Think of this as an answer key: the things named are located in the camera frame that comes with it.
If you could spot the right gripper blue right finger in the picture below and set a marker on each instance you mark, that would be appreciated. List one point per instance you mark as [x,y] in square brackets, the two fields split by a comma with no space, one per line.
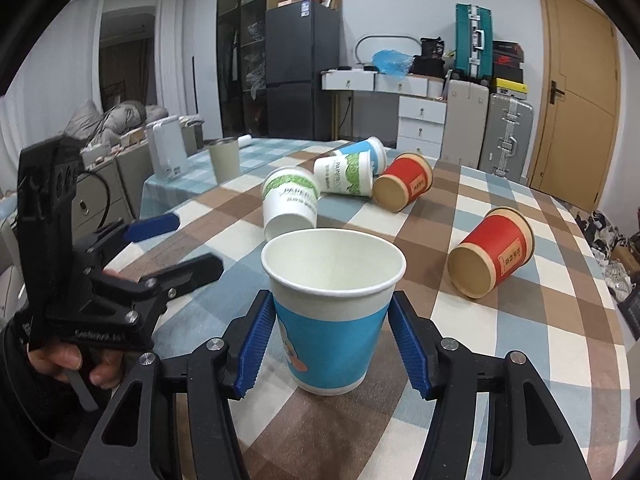
[416,339]

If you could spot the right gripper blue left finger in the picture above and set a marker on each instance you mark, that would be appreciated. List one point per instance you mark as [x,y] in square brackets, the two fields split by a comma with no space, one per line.
[250,337]

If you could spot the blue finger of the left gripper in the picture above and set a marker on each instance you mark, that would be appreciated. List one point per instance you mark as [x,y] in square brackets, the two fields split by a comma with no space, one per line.
[175,279]
[145,227]

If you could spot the blue bunny paper cup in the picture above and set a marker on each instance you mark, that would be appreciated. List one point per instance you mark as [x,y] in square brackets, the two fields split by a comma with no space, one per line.
[331,290]

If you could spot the near red paper cup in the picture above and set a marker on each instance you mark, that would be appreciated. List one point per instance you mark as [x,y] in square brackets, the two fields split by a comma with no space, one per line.
[502,243]

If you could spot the red paper cup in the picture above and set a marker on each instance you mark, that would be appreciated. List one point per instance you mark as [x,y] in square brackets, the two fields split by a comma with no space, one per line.
[502,243]
[409,176]

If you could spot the far red paper cup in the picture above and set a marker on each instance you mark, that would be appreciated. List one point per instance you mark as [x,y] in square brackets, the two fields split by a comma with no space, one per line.
[409,176]

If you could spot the near green white paper cup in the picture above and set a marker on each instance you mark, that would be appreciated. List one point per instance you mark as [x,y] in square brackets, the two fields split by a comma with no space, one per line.
[289,201]

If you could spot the green white paper cup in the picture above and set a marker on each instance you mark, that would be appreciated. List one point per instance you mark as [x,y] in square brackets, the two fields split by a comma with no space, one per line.
[289,201]
[345,174]

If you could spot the far green white paper cup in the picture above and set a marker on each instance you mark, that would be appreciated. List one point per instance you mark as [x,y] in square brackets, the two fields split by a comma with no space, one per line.
[345,174]

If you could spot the person's left hand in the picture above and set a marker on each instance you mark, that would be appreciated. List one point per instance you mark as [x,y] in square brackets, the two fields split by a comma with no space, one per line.
[59,358]

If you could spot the grey drawer cabinet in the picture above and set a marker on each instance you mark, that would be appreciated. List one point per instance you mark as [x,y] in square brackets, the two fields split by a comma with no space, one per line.
[124,174]

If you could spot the checked tablecloth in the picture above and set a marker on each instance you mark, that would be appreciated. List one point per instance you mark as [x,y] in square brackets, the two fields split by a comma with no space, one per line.
[556,312]

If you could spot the grey blanket pile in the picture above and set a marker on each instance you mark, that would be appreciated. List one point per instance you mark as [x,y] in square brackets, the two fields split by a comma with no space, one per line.
[88,124]

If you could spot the white air purifier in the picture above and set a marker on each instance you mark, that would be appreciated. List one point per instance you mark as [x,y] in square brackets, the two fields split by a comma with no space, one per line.
[167,149]

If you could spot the beige steel tumbler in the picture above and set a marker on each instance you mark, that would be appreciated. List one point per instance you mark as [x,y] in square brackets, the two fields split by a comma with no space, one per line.
[225,157]

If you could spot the beige suitcase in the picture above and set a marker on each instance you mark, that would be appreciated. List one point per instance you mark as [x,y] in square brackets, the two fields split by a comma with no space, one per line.
[466,114]

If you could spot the silver aluminium suitcase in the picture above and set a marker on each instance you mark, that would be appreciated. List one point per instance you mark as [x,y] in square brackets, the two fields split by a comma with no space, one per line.
[508,128]

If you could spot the white drawer desk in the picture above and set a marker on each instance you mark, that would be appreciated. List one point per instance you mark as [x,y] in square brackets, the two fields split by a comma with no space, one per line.
[407,113]

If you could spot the blue plastic bag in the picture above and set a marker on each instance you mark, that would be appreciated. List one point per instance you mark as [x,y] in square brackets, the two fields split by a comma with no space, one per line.
[392,63]

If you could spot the black bag on desk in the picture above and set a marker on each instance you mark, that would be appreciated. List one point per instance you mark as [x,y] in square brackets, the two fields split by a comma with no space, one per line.
[429,62]

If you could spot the wooden door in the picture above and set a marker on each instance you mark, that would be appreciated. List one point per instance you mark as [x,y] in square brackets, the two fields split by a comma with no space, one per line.
[579,103]

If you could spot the black refrigerator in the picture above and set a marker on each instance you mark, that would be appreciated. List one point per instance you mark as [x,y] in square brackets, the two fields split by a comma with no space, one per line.
[302,42]

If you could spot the dark glass cabinet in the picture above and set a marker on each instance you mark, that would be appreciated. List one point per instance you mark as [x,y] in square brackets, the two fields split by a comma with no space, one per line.
[241,65]

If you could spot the stack of shoe boxes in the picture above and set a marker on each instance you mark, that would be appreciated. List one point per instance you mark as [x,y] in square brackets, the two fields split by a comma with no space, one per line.
[507,69]

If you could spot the teal suitcase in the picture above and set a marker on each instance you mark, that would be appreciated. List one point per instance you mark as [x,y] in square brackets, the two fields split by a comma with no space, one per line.
[473,57]

